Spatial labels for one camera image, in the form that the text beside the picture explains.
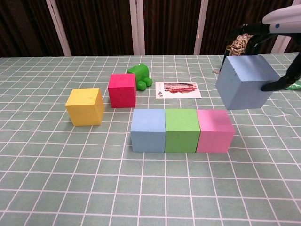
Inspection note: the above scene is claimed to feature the green foil packet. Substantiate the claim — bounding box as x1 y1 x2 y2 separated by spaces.
285 79 301 91

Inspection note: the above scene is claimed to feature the red cube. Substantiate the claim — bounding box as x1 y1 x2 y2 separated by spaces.
107 73 137 109

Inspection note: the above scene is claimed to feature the blue cube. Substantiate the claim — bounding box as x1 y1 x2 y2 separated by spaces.
130 109 166 153
215 54 281 111

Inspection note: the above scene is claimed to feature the pink cube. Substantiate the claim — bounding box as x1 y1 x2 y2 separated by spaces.
196 109 236 154

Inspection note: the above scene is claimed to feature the green checkered tablecloth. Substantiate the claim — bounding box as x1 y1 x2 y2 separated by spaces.
0 53 301 226

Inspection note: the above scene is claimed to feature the dark brown curtain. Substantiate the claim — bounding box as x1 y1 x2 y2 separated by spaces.
0 0 301 58

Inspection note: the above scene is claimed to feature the braided beige rope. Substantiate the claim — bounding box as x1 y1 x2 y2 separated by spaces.
212 34 254 74

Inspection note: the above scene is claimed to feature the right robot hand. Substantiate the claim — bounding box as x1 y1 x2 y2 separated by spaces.
225 4 301 92

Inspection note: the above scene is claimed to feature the yellow cube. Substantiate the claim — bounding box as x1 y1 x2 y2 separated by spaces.
65 88 104 127

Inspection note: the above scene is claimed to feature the white double frame post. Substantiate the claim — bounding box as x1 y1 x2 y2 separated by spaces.
129 0 145 56

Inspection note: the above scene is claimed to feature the green cube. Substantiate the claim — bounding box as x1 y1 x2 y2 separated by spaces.
164 108 201 153

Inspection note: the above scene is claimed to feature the green plastic toy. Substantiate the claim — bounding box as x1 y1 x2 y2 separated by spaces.
127 63 153 91

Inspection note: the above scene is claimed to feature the white picture card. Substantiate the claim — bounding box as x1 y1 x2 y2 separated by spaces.
155 81 202 99

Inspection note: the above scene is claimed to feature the dark green gift box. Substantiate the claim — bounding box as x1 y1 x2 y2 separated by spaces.
220 44 231 71

